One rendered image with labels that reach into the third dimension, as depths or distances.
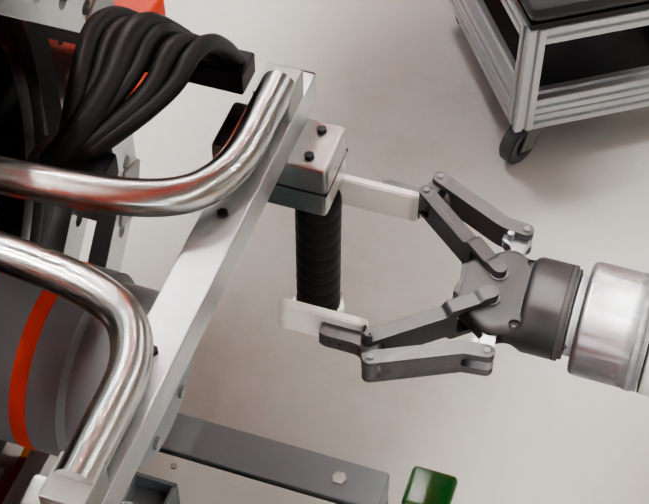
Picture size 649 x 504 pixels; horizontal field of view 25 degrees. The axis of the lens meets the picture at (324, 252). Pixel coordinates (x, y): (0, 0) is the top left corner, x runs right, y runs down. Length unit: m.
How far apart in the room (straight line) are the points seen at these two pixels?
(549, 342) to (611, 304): 0.06
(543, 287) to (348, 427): 0.98
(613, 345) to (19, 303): 0.43
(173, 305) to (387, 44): 1.68
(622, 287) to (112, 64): 0.40
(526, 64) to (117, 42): 1.26
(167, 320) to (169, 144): 1.49
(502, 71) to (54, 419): 1.41
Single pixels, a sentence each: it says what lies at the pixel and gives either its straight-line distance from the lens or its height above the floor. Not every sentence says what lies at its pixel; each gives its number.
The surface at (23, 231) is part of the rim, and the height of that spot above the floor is 0.72.
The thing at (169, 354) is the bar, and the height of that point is 0.98.
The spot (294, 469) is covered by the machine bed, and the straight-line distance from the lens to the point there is 1.91.
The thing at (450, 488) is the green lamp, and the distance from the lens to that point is 1.23.
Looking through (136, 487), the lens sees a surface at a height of 0.15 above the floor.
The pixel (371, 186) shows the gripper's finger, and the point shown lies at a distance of 1.18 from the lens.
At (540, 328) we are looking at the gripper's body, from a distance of 1.09.
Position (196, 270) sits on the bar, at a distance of 0.95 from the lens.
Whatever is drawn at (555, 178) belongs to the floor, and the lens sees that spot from 2.37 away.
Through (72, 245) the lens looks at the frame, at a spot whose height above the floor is 0.71.
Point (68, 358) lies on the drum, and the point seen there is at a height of 0.91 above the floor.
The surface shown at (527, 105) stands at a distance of 2.26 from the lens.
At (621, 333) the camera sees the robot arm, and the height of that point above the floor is 0.86.
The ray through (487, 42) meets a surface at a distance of 2.35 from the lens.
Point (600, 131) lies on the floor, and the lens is 2.45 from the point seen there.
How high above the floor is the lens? 1.71
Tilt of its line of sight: 50 degrees down
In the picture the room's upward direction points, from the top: straight up
